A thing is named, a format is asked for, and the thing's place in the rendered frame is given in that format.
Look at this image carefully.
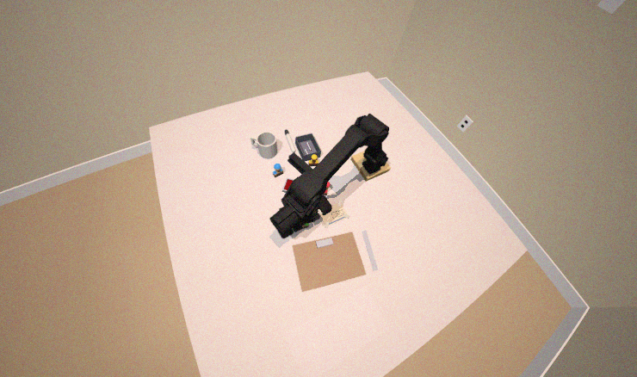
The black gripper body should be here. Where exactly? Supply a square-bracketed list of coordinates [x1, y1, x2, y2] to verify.
[279, 195, 332, 238]

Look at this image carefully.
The grey flat bar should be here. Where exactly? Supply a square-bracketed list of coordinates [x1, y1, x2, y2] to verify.
[362, 230, 378, 271]

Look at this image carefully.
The cream paper card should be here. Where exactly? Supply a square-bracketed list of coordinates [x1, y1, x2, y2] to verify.
[318, 201, 350, 228]

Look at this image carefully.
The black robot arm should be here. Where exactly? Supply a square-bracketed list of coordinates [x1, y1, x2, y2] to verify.
[270, 114, 389, 235]

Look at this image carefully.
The white marker with black cap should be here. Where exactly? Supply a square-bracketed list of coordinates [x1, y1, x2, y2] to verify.
[284, 130, 295, 152]

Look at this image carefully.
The grey mug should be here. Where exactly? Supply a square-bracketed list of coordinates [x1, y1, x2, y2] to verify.
[250, 132, 277, 158]

